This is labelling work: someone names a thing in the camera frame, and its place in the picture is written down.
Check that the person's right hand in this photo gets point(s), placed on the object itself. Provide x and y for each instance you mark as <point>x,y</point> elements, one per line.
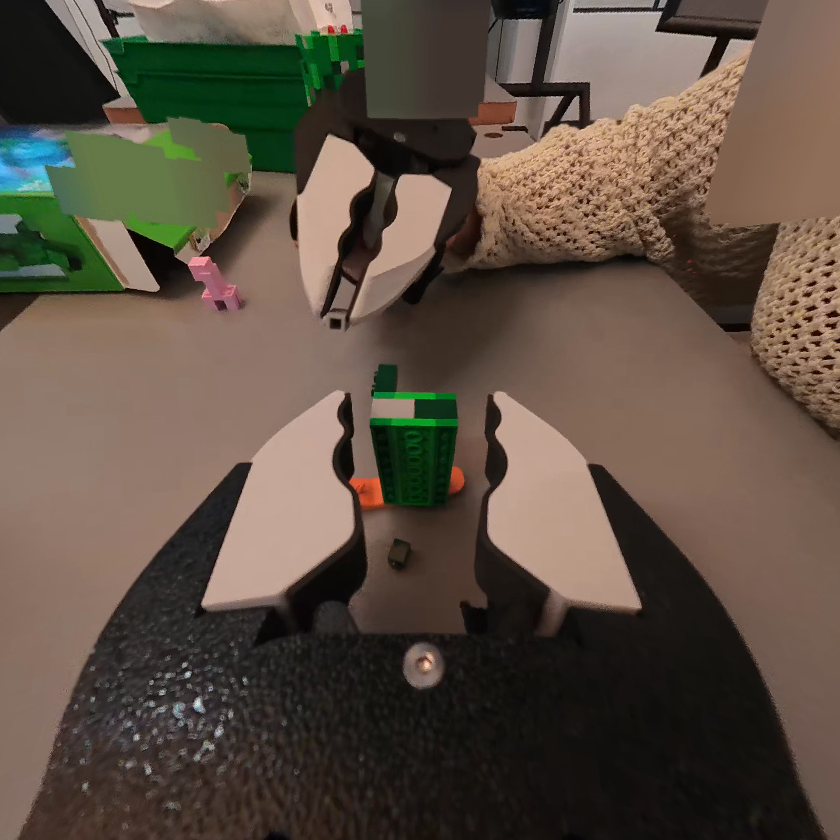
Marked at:
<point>464,239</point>

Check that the pink lego pig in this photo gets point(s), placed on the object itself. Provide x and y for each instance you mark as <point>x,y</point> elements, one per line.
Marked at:
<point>216,285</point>

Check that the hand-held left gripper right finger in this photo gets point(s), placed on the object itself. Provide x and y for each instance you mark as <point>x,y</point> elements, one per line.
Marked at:
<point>558,512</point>

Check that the brown cardboard sheet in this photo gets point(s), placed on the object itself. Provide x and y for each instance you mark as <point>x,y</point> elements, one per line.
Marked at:
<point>492,113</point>

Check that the small dark green lego brick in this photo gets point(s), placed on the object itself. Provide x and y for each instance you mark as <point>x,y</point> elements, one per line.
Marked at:
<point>399,554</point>

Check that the black metal table frame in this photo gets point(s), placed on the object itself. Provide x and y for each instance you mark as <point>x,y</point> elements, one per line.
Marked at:
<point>544,90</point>

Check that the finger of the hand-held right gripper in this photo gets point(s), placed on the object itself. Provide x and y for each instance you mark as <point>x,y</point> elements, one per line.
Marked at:
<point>325,210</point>
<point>413,223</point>

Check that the green lego assembly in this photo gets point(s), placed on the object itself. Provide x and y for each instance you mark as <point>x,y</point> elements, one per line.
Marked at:
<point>413,453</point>

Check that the person's knit sweater torso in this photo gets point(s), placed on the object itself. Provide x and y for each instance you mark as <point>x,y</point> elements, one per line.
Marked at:
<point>800,315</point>

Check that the green lego creeper figure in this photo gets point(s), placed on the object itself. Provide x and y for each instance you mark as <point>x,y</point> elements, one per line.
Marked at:
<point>328,59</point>

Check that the orange lego brick separator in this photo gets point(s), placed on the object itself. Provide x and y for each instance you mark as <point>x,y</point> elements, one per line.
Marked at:
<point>371,493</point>

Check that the green lego set box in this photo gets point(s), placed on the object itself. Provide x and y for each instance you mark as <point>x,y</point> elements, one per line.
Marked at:
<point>39,249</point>

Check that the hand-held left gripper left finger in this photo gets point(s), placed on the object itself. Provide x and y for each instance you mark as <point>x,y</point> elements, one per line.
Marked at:
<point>282,512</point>

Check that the white paper bag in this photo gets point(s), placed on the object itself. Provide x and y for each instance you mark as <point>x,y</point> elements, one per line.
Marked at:
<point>229,19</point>

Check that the black board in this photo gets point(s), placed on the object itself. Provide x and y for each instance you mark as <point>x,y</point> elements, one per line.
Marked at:
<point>46,59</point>

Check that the person's right forearm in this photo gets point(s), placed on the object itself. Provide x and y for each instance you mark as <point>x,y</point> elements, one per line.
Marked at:
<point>577,190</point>

